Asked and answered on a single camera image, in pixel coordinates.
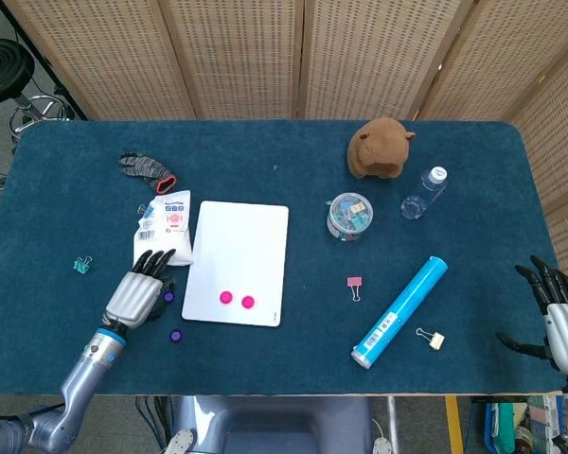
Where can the pink binder clip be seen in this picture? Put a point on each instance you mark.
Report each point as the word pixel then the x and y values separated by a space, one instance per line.
pixel 355 282

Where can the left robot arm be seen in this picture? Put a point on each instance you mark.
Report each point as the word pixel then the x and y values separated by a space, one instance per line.
pixel 87 369

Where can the black metal pole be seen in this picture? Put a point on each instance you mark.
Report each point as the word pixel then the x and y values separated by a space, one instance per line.
pixel 40 59

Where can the green binder clip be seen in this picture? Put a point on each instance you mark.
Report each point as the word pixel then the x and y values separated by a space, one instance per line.
pixel 81 267

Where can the white powder bag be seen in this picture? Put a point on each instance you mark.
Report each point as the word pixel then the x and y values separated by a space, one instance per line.
pixel 163 236

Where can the pink round magnet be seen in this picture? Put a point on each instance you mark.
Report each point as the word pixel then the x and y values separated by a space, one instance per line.
pixel 248 302
pixel 225 297

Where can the blue plastic crate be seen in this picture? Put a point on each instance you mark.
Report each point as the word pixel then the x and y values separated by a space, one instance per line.
pixel 490 425

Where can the brown capybara plush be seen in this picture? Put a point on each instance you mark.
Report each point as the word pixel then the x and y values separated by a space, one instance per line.
pixel 378 146

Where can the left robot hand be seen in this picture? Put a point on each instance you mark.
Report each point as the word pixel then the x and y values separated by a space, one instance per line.
pixel 132 298

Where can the yellow binder clip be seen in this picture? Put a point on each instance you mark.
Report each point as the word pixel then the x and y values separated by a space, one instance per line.
pixel 438 341

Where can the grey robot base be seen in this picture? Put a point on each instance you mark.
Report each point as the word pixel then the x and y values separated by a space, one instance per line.
pixel 274 425

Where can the blue table mat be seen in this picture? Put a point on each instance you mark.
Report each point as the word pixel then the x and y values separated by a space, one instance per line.
pixel 274 142

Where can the clear jar of binder clips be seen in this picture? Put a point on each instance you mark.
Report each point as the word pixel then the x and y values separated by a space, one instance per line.
pixel 349 217

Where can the purple round magnet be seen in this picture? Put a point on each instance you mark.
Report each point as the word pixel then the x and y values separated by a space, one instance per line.
pixel 169 297
pixel 175 336

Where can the clear plastic water bottle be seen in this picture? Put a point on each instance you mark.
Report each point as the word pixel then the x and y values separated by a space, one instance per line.
pixel 423 194

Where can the blue cling film roll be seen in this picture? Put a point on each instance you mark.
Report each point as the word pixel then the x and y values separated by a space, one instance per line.
pixel 397 312

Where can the grey knit glove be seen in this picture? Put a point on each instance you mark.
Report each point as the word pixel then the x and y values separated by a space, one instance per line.
pixel 144 166

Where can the black round stool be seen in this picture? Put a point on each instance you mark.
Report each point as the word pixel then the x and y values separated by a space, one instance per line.
pixel 0 71

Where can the white magnetic board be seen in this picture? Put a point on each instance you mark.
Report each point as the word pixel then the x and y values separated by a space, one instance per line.
pixel 236 246

